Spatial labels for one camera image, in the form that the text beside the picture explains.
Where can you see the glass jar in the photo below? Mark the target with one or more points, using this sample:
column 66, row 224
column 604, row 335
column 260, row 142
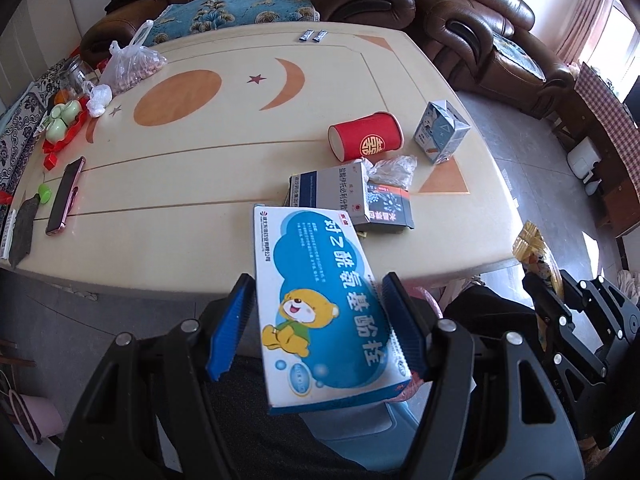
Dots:
column 75, row 75

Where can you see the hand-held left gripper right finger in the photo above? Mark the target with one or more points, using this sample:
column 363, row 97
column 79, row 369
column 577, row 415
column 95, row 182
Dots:
column 406, row 332

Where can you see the pink plastic bucket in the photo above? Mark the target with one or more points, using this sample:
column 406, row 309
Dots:
column 40, row 417

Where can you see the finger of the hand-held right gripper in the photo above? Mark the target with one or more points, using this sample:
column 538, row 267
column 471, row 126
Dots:
column 560, row 330
column 615, row 310

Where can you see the green tea cup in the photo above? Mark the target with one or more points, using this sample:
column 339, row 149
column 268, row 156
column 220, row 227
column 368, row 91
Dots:
column 71, row 109
column 56, row 130

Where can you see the long brown leather sofa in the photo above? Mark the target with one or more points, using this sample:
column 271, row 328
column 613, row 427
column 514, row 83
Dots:
column 360, row 0

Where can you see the pink curtain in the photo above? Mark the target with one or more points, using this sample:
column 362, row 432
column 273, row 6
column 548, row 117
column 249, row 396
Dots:
column 585, row 15

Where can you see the plastic bag of peanuts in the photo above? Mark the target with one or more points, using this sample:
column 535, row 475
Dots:
column 132, row 67

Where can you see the grey medicine box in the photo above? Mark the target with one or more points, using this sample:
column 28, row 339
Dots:
column 330, row 185

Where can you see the checkered tablecloth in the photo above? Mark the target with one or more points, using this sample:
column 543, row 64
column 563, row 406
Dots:
column 607, row 105

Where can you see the blue patterned seat cover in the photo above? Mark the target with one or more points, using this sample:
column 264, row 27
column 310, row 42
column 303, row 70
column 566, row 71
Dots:
column 235, row 15

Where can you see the dark grey pouch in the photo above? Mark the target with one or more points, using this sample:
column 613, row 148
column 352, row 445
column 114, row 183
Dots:
column 22, row 232

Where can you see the yellow snack bag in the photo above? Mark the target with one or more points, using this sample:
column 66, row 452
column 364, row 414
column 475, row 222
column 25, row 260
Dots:
column 532, row 250

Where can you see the blue white bear medicine box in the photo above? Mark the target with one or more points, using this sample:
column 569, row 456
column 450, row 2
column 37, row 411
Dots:
column 320, row 270

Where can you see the smartphone with pink case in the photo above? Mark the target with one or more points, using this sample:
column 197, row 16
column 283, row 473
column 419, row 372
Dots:
column 65, row 195

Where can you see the clear plastic wrapper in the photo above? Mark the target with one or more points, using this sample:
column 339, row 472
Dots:
column 395, row 170

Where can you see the dark blue medicine box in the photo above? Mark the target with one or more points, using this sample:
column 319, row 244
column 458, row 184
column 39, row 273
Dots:
column 387, row 207

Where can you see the small blue seat cover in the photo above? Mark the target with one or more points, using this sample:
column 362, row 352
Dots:
column 517, row 57

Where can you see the crumpled white plastic bag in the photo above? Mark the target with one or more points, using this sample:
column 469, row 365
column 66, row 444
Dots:
column 100, row 100

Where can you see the red tray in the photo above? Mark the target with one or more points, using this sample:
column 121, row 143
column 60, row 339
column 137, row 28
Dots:
column 60, row 152

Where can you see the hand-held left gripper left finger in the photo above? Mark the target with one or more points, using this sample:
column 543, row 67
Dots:
column 231, row 330

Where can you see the wooden cabinet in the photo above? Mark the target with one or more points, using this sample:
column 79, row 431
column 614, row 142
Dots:
column 620, row 195

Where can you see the white appliance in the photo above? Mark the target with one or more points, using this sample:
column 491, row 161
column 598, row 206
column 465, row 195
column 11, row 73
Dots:
column 582, row 160

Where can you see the person's dark pants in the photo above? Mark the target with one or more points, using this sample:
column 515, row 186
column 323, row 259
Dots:
column 280, row 440

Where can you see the blue white drink carton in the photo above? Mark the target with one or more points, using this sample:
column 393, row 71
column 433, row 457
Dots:
column 440, row 132

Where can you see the small silver sachet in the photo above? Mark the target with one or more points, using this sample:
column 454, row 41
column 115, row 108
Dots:
column 320, row 36
column 304, row 35

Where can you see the red paper cup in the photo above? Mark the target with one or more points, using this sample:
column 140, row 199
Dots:
column 365, row 135

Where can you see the brown leather armchair sofa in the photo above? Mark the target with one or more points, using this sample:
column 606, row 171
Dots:
column 475, row 15

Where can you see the black white patterned cloth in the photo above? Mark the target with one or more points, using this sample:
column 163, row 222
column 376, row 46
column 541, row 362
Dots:
column 20, row 125

